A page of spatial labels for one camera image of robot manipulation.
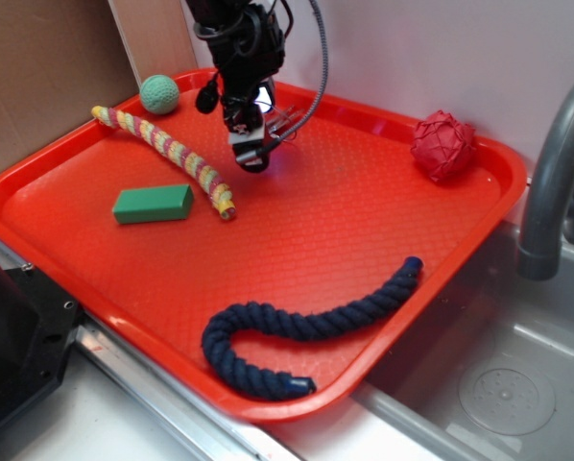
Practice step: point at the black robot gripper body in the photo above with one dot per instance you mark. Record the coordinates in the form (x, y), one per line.
(247, 47)

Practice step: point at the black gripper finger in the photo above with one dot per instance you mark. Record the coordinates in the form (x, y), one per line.
(248, 158)

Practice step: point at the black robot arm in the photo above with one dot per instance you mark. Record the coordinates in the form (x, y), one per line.
(247, 47)

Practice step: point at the green rectangular block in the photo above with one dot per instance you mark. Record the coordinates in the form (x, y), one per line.
(153, 204)

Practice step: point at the light wooden board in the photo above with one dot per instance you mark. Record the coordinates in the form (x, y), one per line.
(155, 37)

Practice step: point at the green dimpled ball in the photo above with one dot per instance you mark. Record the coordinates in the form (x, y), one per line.
(159, 94)

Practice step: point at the red plastic tray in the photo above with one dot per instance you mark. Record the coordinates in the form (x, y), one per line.
(334, 215)

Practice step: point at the red woven ball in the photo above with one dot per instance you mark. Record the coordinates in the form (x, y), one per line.
(442, 145)

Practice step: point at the brown cardboard panel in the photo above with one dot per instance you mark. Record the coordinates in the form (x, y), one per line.
(57, 60)

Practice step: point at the grey sink faucet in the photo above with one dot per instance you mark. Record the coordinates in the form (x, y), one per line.
(548, 217)

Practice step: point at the grey toy sink basin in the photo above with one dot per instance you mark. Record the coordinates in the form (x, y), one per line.
(485, 373)

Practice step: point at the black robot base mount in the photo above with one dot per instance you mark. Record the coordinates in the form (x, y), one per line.
(38, 321)

